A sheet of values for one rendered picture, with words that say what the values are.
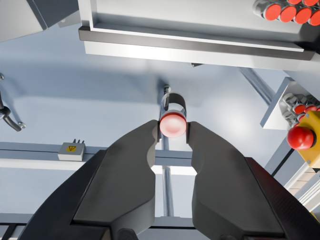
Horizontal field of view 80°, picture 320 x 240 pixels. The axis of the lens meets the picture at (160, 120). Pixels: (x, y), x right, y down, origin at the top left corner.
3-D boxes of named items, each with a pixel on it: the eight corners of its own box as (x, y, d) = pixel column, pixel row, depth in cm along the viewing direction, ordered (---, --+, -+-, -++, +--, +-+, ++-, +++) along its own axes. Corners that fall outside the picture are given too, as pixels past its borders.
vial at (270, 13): (269, -1, 30) (285, 4, 26) (263, 15, 31) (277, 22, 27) (255, -3, 29) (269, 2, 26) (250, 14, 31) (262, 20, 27)
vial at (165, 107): (185, 91, 17) (189, 111, 14) (183, 113, 18) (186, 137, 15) (161, 90, 18) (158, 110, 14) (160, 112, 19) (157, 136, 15)
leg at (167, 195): (170, 114, 145) (180, 219, 85) (168, 123, 151) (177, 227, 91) (158, 113, 144) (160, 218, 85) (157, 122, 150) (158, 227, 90)
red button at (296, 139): (312, 122, 33) (328, 138, 30) (299, 138, 36) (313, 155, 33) (291, 121, 33) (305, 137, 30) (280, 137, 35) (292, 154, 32)
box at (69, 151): (85, 143, 109) (80, 155, 102) (86, 149, 112) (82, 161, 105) (63, 142, 108) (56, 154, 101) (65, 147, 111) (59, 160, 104)
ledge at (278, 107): (346, 81, 41) (354, 85, 40) (311, 126, 49) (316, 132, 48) (285, 76, 40) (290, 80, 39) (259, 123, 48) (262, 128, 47)
